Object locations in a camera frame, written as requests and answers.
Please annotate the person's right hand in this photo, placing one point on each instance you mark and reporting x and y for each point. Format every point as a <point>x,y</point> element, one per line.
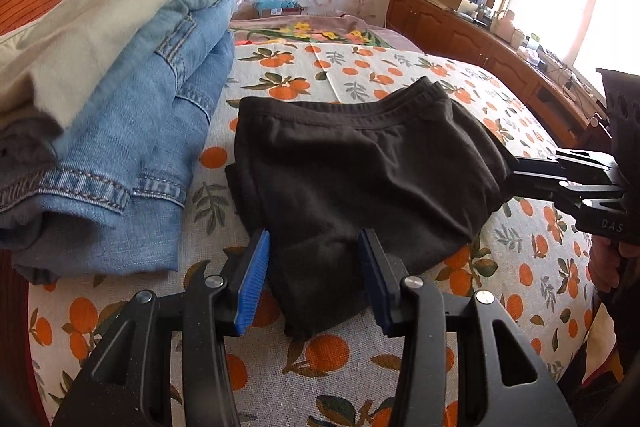
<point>605,272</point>

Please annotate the person's dark clothing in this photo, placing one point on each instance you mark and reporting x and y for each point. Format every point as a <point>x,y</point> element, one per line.
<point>625,337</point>

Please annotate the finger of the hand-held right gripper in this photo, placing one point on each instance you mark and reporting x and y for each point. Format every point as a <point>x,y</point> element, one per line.
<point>545,179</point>

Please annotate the orange fruit print blanket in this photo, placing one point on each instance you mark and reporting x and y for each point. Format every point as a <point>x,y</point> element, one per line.
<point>350,67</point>

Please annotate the row of small containers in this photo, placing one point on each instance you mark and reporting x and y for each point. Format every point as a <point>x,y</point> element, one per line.
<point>525,44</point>

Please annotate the wooden cabinet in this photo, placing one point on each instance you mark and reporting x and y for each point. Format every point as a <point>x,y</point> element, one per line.
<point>465,37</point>

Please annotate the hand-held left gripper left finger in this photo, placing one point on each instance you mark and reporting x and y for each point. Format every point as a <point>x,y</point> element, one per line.
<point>252,282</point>

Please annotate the blue plastic bag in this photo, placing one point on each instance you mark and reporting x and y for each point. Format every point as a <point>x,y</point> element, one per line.
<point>272,1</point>

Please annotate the pink floral blanket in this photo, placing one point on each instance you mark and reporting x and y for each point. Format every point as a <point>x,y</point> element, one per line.
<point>300,32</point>

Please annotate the light blue folded jeans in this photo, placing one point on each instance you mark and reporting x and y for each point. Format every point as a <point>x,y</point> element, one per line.
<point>175,24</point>

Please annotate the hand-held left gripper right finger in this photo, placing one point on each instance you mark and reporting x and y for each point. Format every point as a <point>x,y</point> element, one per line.
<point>370,277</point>

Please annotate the dark grey folded jeans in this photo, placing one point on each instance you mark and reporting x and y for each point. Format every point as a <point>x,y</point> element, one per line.
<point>20,149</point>

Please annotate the beige folded pants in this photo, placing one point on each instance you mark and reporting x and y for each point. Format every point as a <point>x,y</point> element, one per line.
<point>100,17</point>

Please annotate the black pants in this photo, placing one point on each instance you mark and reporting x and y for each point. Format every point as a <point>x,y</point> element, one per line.
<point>350,167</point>

